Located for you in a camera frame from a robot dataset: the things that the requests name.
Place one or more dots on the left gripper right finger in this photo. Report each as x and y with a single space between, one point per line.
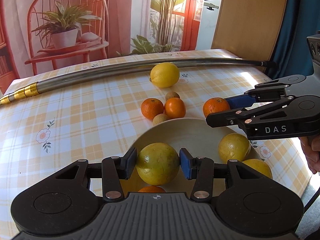
203 170

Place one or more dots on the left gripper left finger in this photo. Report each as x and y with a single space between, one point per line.
111 170

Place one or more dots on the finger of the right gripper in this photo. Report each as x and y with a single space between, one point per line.
266 92
245 118

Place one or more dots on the yellow green round fruit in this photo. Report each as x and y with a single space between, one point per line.
157 164

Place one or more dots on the large orange mandarin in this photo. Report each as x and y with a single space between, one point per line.
152 189

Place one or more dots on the large yellow lemon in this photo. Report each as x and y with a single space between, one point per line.
259 166

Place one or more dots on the small brown kiwi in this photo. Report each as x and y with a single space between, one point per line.
160 118

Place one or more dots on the brown kiwi fruit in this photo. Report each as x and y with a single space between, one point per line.
171 95

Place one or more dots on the person's right hand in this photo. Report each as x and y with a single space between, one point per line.
311 151

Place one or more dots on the small orange mandarin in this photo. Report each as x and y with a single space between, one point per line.
175 108

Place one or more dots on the orange mandarin at front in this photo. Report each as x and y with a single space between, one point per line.
151 107

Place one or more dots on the wooden headboard panel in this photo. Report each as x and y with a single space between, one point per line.
249 28

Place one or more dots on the yellow plaid floral tablecloth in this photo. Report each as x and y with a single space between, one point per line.
41 134

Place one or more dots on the teal curtain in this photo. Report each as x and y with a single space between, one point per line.
291 54

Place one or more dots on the yellow lemon near pole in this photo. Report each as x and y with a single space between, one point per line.
164 75

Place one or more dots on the telescopic metal fruit picker pole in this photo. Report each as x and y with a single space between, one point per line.
87 75

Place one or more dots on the printed room backdrop cloth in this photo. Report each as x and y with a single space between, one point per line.
43 35

